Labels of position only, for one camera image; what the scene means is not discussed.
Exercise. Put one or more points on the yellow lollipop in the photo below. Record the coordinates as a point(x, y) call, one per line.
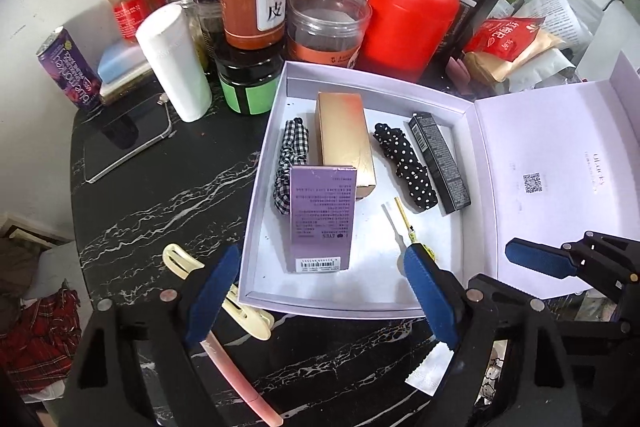
point(404, 219)

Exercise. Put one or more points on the small clear jar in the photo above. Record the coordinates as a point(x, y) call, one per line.
point(195, 14)

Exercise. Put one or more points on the gold carton box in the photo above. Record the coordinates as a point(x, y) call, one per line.
point(342, 132)

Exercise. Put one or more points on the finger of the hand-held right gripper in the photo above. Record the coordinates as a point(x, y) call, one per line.
point(537, 257)
point(595, 352)

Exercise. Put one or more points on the black jar green label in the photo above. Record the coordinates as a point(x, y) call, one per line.
point(247, 82)

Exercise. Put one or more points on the red snack packet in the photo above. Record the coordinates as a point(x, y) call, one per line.
point(502, 39)

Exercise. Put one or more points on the short clear jar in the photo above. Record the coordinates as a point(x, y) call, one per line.
point(327, 27)

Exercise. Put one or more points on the pink razor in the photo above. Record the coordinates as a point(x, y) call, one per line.
point(240, 382)

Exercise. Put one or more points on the red sachet packets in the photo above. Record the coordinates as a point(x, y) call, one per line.
point(530, 57)

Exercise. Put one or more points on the red plaid cloth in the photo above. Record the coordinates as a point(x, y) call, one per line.
point(37, 337)

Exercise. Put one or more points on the purple drink can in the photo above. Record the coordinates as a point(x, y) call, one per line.
point(67, 69)

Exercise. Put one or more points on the pink folded packet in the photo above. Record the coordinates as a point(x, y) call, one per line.
point(459, 74)

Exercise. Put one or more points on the blue and white box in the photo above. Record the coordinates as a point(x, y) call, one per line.
point(122, 67)

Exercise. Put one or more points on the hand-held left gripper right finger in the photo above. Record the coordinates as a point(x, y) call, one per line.
point(432, 304)

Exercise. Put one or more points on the white paper sheet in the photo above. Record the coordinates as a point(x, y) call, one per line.
point(435, 369)

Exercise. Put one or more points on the clear-cased phone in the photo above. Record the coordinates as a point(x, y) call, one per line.
point(125, 139)

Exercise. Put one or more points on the slim black carton box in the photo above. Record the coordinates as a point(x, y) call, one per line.
point(440, 162)

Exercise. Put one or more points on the black polka dot scrunchie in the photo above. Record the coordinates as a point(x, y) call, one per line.
point(405, 167)

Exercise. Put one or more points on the red canister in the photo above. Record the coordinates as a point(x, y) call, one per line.
point(407, 17)

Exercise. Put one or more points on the black white gingham scrunchie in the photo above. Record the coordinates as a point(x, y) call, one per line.
point(292, 162)

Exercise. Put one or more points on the cream hair clip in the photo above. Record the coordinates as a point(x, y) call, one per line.
point(180, 259)
point(250, 312)

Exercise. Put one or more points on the printed paper leaflet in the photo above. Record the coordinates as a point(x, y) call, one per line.
point(555, 14)

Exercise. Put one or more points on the lavender gift box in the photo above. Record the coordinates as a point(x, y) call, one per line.
point(540, 142)

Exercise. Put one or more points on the purple carton box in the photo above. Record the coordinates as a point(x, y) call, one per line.
point(322, 217)

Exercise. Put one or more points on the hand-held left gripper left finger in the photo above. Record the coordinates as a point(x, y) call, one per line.
point(212, 299)

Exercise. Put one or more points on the white bottle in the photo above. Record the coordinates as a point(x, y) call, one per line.
point(172, 62)

